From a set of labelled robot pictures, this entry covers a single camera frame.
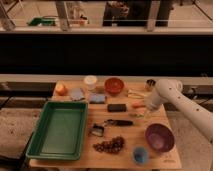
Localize silver fork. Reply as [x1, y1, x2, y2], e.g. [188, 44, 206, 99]
[129, 113, 144, 118]

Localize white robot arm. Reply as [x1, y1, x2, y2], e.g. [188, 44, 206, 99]
[145, 79, 213, 144]

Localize purple bowl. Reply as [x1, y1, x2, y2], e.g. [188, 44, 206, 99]
[145, 123, 175, 153]

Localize red bowl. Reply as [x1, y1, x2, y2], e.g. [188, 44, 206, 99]
[104, 77, 124, 95]

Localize orange carrot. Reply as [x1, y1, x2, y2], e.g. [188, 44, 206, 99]
[131, 103, 145, 109]

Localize cream tongs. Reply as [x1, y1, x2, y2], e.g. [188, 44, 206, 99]
[127, 89, 148, 99]

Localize small metal cup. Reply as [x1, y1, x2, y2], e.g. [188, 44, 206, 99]
[145, 79, 156, 91]

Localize black rectangular block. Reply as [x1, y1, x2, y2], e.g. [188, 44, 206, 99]
[107, 104, 127, 112]

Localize blue cup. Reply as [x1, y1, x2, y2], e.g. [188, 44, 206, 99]
[133, 147, 149, 164]

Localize white cup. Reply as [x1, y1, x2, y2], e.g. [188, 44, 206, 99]
[84, 75, 97, 90]

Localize green plastic tray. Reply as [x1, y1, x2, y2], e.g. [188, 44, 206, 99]
[26, 101, 88, 161]

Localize orange fruit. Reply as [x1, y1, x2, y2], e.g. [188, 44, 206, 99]
[55, 83, 67, 96]

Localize person in dark clothes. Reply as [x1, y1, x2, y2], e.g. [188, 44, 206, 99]
[102, 0, 173, 27]

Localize green object on floor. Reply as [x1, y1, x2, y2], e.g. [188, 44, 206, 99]
[27, 17, 56, 26]

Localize black handled peeler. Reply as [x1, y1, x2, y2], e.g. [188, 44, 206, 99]
[104, 119, 134, 127]

